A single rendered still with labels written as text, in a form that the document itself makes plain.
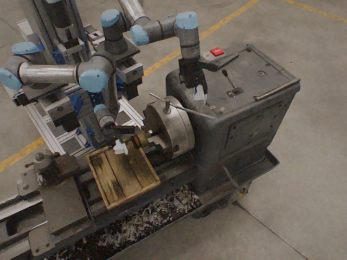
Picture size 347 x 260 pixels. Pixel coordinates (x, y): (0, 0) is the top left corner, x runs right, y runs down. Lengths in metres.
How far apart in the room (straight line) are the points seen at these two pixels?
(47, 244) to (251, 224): 1.55
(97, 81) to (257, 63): 0.86
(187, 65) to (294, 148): 2.00
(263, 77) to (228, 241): 1.34
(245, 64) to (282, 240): 1.45
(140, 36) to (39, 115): 2.02
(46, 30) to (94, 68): 0.56
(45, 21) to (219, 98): 1.04
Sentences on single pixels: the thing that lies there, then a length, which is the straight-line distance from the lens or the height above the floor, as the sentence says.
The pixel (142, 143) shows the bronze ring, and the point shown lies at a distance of 1.32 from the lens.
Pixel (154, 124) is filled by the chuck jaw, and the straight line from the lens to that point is 1.34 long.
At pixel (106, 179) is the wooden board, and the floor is 0.89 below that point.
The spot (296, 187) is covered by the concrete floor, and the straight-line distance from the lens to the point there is 2.63.
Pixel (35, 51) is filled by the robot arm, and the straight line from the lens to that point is 1.56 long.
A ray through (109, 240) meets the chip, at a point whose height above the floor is 0.59.
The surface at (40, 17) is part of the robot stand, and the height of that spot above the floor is 1.42.
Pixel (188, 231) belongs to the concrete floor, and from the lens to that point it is 2.27.
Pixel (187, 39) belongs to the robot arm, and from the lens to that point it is 1.00.
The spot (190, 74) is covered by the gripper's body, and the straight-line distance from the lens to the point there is 1.05.
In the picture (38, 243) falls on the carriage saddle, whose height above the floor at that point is 0.90.
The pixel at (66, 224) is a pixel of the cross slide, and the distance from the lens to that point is 1.35.
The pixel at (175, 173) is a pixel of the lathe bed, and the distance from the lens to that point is 1.48.
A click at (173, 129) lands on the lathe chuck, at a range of 1.23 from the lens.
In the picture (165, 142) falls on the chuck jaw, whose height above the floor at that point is 1.12.
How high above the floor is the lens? 2.17
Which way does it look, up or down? 52 degrees down
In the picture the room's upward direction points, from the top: straight up
